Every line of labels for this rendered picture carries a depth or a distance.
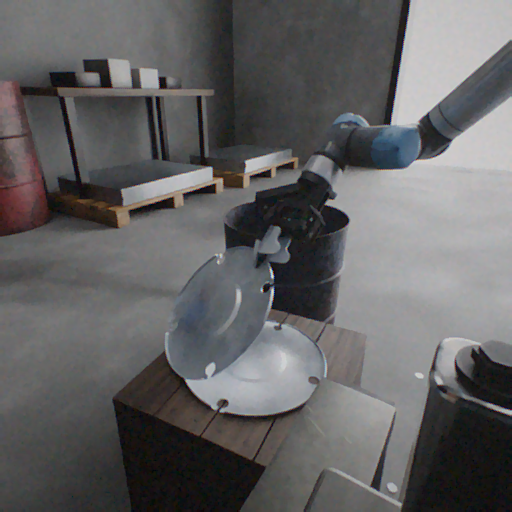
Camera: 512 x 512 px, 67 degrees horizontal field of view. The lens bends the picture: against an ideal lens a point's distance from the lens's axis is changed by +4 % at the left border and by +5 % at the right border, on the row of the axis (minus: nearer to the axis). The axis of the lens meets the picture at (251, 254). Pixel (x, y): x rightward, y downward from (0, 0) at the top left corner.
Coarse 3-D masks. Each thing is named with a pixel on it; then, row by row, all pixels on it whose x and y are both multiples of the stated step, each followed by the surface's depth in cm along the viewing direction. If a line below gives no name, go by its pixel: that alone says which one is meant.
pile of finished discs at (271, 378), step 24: (264, 336) 85; (288, 336) 85; (240, 360) 76; (264, 360) 76; (288, 360) 77; (312, 360) 77; (192, 384) 71; (216, 384) 71; (240, 384) 71; (264, 384) 71; (288, 384) 71; (216, 408) 66; (240, 408) 66; (264, 408) 66; (288, 408) 66
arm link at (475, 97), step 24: (504, 48) 61; (480, 72) 64; (504, 72) 61; (456, 96) 67; (480, 96) 64; (504, 96) 63; (432, 120) 71; (456, 120) 68; (480, 120) 69; (432, 144) 73
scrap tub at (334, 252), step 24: (240, 216) 138; (336, 216) 133; (240, 240) 113; (336, 240) 112; (288, 264) 109; (312, 264) 110; (336, 264) 117; (264, 288) 114; (288, 288) 112; (312, 288) 114; (336, 288) 123; (288, 312) 116; (312, 312) 118; (336, 312) 129
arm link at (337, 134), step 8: (336, 120) 78; (344, 120) 76; (352, 120) 75; (360, 120) 75; (328, 128) 78; (336, 128) 76; (344, 128) 75; (352, 128) 73; (328, 136) 76; (336, 136) 75; (344, 136) 73; (320, 144) 77; (328, 144) 75; (336, 144) 74; (344, 144) 73; (320, 152) 75; (328, 152) 74; (336, 152) 74; (344, 152) 73; (336, 160) 74; (344, 160) 75; (344, 168) 76
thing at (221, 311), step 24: (216, 264) 85; (240, 264) 79; (264, 264) 74; (192, 288) 86; (216, 288) 79; (240, 288) 75; (192, 312) 81; (216, 312) 75; (240, 312) 71; (264, 312) 67; (168, 336) 82; (192, 336) 77; (216, 336) 72; (240, 336) 68; (168, 360) 77; (192, 360) 73; (216, 360) 69
